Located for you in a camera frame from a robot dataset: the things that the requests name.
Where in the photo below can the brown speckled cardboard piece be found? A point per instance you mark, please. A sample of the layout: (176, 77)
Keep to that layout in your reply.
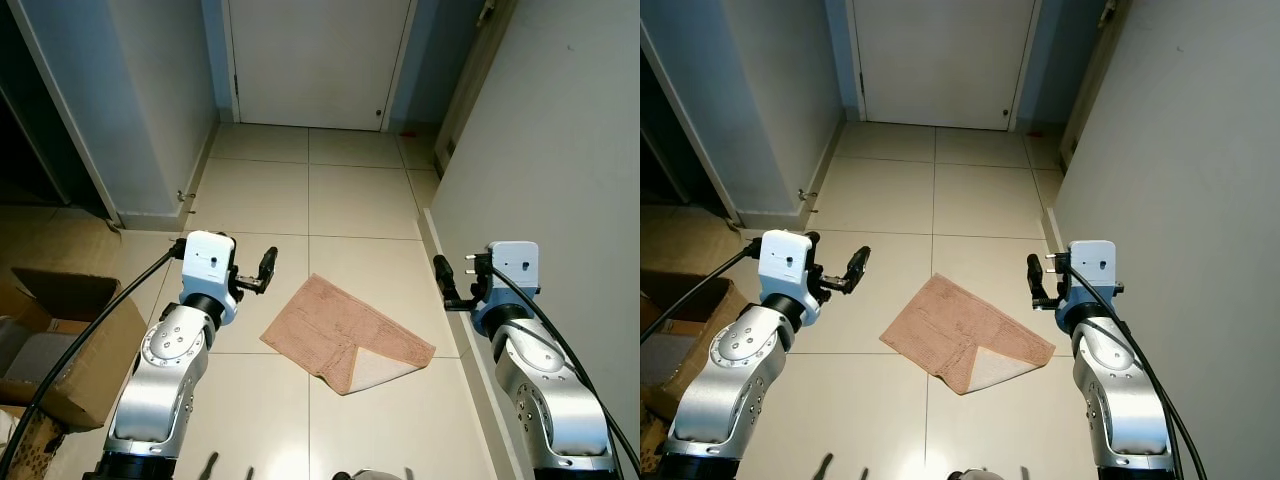
(25, 450)
(650, 455)

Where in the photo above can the pink floor towel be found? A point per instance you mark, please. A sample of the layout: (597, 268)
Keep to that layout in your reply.
(335, 330)
(955, 330)

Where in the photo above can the white door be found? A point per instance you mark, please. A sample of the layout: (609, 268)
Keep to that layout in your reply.
(310, 60)
(940, 60)

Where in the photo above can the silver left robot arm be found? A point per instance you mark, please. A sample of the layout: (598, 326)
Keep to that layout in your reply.
(735, 370)
(165, 370)

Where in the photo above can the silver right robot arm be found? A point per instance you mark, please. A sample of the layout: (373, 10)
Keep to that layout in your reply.
(1120, 410)
(545, 400)

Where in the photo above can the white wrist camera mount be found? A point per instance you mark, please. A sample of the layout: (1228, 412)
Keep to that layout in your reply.
(208, 262)
(1092, 270)
(785, 262)
(512, 270)

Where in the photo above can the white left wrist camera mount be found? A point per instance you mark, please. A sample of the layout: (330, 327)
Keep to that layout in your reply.
(785, 262)
(208, 262)

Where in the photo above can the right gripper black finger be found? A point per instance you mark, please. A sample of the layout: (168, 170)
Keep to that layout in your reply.
(1034, 275)
(442, 275)

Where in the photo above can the open brown cardboard box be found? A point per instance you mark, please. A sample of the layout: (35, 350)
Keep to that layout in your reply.
(100, 370)
(700, 370)

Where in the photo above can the grey robot foot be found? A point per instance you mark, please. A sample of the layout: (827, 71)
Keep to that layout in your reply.
(985, 475)
(365, 475)

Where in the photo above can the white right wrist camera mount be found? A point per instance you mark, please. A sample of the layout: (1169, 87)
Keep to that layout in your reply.
(512, 270)
(1092, 270)

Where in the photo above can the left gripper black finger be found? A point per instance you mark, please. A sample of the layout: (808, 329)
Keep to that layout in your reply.
(858, 268)
(268, 266)

